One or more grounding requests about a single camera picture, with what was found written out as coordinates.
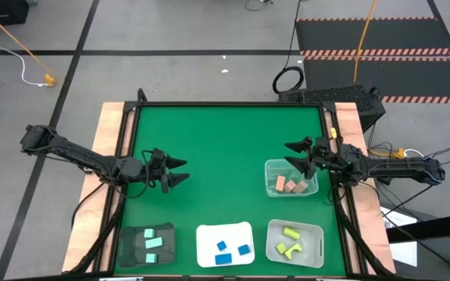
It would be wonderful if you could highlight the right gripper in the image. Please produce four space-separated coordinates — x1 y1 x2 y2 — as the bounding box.
284 136 345 180

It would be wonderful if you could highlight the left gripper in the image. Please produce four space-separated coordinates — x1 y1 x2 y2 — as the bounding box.
142 148 191 194

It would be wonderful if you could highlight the yellow cylinder block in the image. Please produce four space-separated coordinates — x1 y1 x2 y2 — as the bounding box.
282 226 302 241

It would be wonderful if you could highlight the clear plastic container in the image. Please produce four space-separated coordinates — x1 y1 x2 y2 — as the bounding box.
264 158 320 198

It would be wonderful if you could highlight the black perforated computer tower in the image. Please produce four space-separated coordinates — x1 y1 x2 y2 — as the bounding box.
277 84 387 133

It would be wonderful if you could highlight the white tray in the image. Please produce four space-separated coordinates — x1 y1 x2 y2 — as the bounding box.
195 221 256 269

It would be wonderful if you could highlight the white plastic bin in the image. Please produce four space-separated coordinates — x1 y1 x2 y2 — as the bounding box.
266 219 326 269

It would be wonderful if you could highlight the dark transparent bin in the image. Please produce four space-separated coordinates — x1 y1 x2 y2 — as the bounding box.
116 222 177 269

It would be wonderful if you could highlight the wooden side board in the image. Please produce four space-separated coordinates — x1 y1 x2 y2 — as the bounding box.
61 101 132 274
334 101 397 274

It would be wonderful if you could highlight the black striped-edge floor mat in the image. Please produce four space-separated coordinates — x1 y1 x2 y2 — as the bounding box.
295 16 450 56
302 55 450 105

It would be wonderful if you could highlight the white box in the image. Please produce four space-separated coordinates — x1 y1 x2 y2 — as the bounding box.
380 206 420 267

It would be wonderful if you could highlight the black bar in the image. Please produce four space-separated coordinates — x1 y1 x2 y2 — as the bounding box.
387 212 450 244

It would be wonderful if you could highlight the black box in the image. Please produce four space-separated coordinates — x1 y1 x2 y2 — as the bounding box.
0 0 30 28

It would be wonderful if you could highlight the black coiled cable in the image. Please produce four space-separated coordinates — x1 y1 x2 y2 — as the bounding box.
271 0 306 95

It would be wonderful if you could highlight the yellow cable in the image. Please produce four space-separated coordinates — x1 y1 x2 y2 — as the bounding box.
352 0 378 84

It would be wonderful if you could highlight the black cable loop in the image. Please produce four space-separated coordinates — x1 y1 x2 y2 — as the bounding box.
244 0 275 12

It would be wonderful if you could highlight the orange cable with plug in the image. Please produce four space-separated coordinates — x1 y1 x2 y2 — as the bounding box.
0 2 56 87

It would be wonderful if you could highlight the white cable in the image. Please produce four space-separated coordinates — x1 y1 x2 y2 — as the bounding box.
0 0 48 87

